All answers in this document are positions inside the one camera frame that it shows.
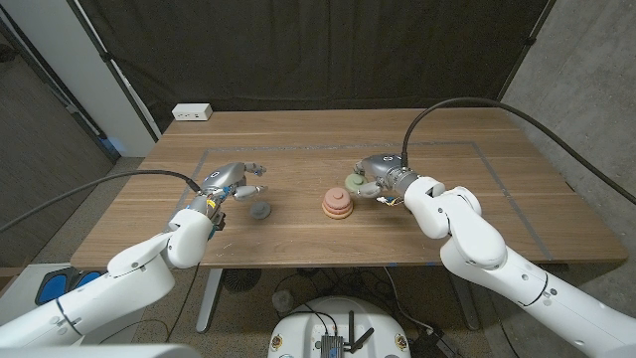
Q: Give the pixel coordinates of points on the white power outlet box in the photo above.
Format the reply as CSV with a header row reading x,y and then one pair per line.
x,y
192,112

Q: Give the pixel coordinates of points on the white pedal board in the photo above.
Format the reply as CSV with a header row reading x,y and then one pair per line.
x,y
20,283

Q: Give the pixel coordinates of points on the white robot torso base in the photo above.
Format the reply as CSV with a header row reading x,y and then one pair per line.
x,y
303,323

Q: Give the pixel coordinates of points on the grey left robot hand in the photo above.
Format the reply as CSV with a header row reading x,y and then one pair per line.
x,y
223,176

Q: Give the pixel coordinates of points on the grey hanoi disc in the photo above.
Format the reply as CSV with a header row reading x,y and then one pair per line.
x,y
260,211

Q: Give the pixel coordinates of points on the blue foot pad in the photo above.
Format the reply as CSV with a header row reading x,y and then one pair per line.
x,y
87,278
52,288

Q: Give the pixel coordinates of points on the coral red hanoi disc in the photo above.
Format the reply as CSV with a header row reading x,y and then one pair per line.
x,y
338,211

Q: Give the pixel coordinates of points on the black antenna radio module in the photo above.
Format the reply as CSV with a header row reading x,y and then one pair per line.
x,y
332,345

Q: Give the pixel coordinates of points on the black backdrop stand pole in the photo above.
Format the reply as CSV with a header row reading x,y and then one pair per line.
x,y
107,56
532,40

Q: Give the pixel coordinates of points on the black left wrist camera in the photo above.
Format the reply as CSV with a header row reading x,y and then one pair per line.
x,y
218,221

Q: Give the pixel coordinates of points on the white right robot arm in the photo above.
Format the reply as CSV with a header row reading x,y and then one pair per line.
x,y
472,238

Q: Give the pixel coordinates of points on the dusty pink hanoi disc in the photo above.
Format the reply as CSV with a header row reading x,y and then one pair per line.
x,y
338,197

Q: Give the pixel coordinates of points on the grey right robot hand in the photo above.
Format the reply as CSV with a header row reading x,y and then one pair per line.
x,y
385,166

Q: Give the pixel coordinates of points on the black floor power strip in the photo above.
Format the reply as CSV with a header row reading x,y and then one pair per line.
x,y
432,345

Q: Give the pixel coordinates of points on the green hanoi disc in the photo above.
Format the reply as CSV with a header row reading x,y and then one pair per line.
x,y
354,182

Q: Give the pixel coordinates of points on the grey floor cylinder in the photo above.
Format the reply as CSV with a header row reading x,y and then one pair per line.
x,y
283,301

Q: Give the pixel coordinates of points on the light grey table leg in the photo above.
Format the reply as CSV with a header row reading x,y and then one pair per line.
x,y
208,298

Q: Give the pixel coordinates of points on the black backdrop curtain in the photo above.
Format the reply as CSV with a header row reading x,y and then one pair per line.
x,y
318,50

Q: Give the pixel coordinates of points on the black floor fan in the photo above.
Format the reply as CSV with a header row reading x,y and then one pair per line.
x,y
241,279

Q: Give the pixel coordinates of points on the dark table leg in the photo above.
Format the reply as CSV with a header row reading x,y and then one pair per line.
x,y
469,310

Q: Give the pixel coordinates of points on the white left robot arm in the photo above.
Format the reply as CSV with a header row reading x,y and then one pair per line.
x,y
124,288

